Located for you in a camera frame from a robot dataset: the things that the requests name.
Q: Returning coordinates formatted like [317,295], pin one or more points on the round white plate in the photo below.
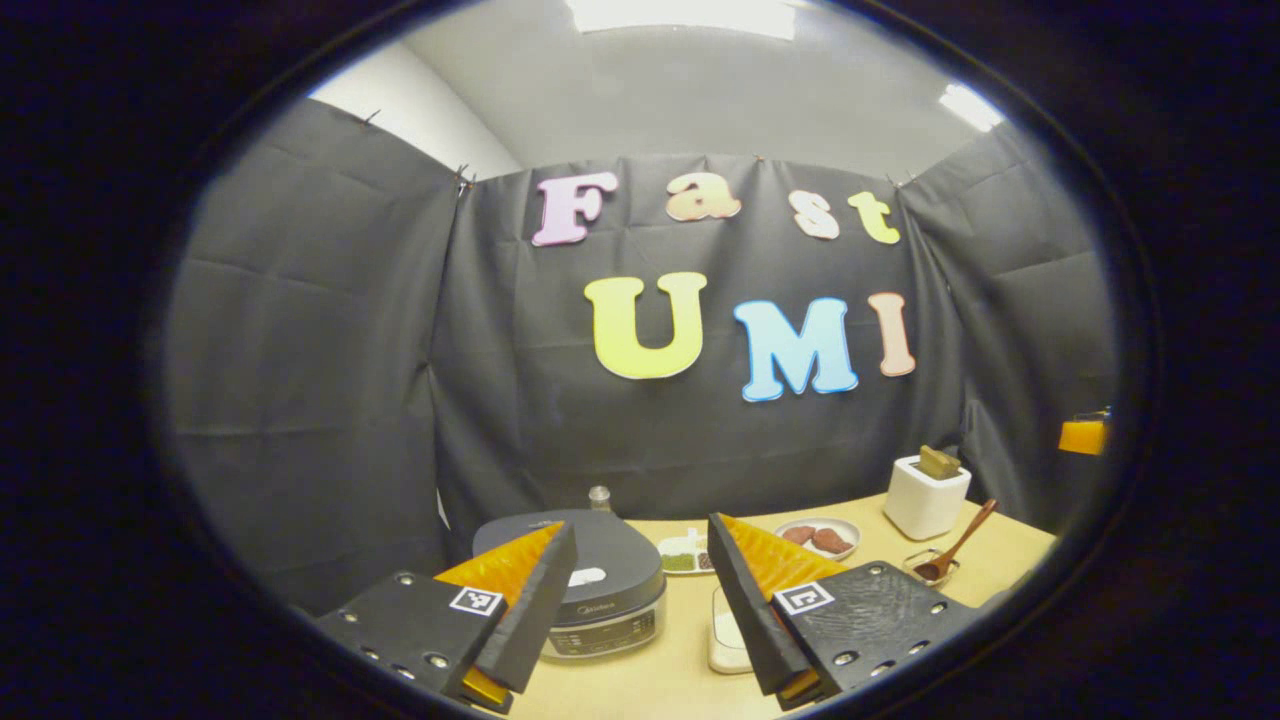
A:
[785,548]

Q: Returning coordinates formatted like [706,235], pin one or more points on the white utensil holder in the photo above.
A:
[925,505]

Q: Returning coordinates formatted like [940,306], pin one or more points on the black silver rice cooker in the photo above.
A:
[610,560]

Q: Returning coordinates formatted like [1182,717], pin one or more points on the small ceiling light panel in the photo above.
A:
[970,107]

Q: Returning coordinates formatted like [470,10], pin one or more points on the brown wooden spoon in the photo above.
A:
[935,572]

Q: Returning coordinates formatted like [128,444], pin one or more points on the large red meat slice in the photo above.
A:
[832,541]

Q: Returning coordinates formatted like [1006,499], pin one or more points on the small red meat slice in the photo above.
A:
[798,535]

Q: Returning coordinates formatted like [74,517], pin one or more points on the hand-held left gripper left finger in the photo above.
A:
[535,620]

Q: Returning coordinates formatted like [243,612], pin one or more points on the large ceiling light panel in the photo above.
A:
[680,17]

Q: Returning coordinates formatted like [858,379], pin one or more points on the small clear bottle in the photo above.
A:
[600,498]

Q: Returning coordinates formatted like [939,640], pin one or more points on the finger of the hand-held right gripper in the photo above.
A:
[1083,438]

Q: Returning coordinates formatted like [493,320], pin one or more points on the white divided dish of beans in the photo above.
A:
[680,560]

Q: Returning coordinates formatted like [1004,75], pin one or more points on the clear box of rice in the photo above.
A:
[728,640]

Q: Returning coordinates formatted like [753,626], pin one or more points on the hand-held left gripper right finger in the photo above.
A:
[750,620]

